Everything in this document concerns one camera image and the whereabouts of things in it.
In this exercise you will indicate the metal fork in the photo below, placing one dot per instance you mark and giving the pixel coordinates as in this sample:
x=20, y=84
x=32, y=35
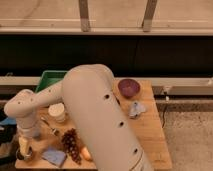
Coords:
x=53, y=130

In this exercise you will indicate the purple bowl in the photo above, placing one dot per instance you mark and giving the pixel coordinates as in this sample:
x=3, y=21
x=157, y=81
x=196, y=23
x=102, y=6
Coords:
x=128, y=87

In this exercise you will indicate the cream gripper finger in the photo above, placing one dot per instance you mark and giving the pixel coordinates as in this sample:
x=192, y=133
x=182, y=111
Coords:
x=24, y=145

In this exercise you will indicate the yellow apple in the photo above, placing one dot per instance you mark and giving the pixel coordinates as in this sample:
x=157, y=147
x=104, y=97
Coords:
x=85, y=153

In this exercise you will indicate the green plastic tray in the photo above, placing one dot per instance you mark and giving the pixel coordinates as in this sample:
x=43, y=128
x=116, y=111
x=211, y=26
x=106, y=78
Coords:
x=48, y=78

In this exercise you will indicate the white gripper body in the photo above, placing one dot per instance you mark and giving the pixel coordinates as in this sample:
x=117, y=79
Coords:
x=31, y=132

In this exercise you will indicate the crumpled blue cloth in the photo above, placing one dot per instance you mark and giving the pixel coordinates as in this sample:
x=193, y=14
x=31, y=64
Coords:
x=136, y=109

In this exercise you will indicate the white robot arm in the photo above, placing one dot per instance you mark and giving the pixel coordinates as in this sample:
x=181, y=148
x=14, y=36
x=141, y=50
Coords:
x=86, y=91

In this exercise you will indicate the metal cup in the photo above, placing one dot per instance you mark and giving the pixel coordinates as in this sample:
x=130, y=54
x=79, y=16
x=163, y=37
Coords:
x=27, y=157

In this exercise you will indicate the white cup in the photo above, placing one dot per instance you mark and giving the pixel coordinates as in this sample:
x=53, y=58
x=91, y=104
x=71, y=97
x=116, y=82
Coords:
x=57, y=112

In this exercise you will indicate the blue sponge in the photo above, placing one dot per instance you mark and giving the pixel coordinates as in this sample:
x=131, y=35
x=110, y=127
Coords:
x=54, y=156

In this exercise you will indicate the bunch of dark grapes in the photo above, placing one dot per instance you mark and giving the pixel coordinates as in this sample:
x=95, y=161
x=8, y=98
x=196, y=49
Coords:
x=69, y=141

